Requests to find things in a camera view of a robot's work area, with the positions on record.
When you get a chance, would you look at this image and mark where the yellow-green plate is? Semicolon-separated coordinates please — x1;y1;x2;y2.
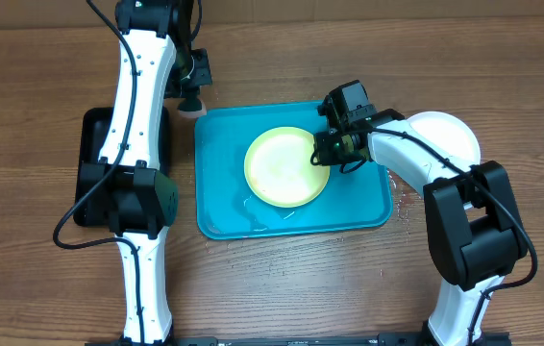
244;127;330;209

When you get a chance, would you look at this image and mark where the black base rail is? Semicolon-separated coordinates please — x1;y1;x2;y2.
84;331;512;346

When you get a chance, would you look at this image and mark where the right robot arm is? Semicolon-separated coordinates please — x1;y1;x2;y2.
310;80;538;345

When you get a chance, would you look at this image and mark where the green and pink sponge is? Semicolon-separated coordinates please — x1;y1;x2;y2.
178;97;208;119

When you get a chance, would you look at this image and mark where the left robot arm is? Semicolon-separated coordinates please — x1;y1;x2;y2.
71;1;211;345

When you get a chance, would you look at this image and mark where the white plate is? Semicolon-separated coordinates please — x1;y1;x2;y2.
408;111;482;164

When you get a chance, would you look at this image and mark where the teal serving tray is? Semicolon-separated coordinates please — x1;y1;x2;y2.
194;101;393;240

